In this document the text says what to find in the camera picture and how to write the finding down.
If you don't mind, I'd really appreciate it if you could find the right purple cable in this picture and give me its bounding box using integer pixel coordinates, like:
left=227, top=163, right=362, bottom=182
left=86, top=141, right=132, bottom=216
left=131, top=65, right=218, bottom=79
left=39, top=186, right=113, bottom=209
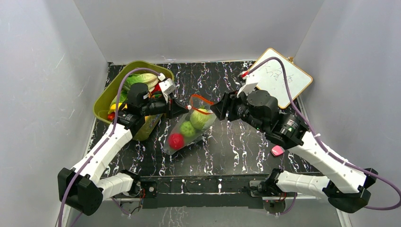
left=243, top=56, right=401, bottom=211

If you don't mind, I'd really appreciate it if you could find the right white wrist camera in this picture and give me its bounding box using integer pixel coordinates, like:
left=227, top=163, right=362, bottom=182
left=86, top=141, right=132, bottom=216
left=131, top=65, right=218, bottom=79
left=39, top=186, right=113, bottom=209
left=236, top=71, right=261, bottom=97

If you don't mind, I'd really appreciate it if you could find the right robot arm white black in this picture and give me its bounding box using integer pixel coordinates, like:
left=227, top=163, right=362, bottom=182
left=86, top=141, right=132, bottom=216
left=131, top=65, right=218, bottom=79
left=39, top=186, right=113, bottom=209
left=210, top=90, right=375, bottom=213

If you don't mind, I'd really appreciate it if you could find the small whiteboard wooden frame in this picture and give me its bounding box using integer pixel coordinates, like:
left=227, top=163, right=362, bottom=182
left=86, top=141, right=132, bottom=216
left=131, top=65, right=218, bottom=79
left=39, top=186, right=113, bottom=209
left=249, top=48, right=313, bottom=109

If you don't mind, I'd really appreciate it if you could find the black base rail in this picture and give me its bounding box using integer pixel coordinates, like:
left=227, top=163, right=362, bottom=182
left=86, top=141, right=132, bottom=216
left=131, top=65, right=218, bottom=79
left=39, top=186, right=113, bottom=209
left=64, top=173, right=317, bottom=210

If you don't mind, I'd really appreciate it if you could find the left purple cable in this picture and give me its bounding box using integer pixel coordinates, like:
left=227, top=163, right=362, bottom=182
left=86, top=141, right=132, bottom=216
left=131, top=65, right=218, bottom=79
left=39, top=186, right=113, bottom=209
left=57, top=67, right=162, bottom=227

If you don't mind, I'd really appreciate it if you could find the yellow banana toy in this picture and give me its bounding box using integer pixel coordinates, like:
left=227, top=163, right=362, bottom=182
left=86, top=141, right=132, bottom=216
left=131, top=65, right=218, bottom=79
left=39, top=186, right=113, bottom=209
left=108, top=103, right=127, bottom=114

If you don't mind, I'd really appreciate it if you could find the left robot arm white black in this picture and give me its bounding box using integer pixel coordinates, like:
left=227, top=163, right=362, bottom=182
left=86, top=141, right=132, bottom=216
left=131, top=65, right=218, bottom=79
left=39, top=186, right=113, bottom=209
left=58, top=79, right=189, bottom=216

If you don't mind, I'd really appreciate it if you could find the red apple toy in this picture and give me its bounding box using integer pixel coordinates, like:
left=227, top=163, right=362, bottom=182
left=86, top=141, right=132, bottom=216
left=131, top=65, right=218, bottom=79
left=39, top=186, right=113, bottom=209
left=168, top=133, right=185, bottom=150

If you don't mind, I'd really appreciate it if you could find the pale napa cabbage toy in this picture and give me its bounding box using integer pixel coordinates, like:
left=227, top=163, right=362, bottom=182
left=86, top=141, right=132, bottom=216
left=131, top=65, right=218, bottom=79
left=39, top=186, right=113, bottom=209
left=122, top=73, right=159, bottom=92

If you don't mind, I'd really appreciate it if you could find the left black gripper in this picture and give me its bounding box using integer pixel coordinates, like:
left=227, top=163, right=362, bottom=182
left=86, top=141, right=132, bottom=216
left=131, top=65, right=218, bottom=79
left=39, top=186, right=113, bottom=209
left=141, top=94, right=190, bottom=122

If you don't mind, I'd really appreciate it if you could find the pink eraser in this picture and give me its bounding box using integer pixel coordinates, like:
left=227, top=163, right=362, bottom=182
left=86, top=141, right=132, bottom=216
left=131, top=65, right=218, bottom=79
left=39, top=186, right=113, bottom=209
left=270, top=145, right=285, bottom=157

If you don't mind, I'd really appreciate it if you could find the small green cabbage toy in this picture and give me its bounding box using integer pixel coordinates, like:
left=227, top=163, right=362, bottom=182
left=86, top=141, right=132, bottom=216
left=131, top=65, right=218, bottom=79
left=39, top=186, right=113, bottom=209
left=180, top=121, right=196, bottom=137

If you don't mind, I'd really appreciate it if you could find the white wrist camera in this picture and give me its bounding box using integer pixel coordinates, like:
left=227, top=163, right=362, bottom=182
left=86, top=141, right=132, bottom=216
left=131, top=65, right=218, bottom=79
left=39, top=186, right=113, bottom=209
left=157, top=73, right=176, bottom=103
left=236, top=71, right=261, bottom=97

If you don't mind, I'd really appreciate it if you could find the purple cable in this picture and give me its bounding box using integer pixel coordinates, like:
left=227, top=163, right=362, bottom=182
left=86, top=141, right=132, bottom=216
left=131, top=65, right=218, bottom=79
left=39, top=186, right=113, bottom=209
left=243, top=56, right=401, bottom=211
left=57, top=67, right=162, bottom=227

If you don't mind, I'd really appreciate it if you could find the red pepper toy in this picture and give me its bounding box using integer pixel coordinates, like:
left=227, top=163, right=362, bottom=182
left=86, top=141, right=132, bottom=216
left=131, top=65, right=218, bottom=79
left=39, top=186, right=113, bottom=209
left=151, top=84, right=161, bottom=94

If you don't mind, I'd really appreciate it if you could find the red strawberry toy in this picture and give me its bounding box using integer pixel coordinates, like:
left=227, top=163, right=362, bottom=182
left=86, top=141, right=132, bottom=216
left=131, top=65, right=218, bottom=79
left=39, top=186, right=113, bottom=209
left=107, top=112, right=115, bottom=122

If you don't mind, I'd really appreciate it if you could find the green lettuce leaf toy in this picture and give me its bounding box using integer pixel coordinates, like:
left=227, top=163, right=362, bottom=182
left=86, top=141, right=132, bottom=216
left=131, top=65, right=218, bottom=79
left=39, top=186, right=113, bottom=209
left=174, top=114, right=216, bottom=147

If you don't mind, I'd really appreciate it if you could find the clear zip top bag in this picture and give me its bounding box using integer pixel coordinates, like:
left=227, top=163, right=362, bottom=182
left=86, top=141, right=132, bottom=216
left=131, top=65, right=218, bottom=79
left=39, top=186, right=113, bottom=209
left=163, top=94, right=216, bottom=155

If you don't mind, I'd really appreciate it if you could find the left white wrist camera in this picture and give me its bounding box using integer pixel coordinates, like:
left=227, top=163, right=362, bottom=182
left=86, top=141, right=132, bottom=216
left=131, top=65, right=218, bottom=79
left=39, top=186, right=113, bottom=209
left=157, top=73, right=176, bottom=103

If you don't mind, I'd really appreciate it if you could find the round green cabbage toy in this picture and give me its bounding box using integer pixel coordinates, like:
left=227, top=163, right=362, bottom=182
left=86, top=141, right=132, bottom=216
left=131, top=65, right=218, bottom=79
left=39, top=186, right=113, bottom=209
left=190, top=108, right=210, bottom=130

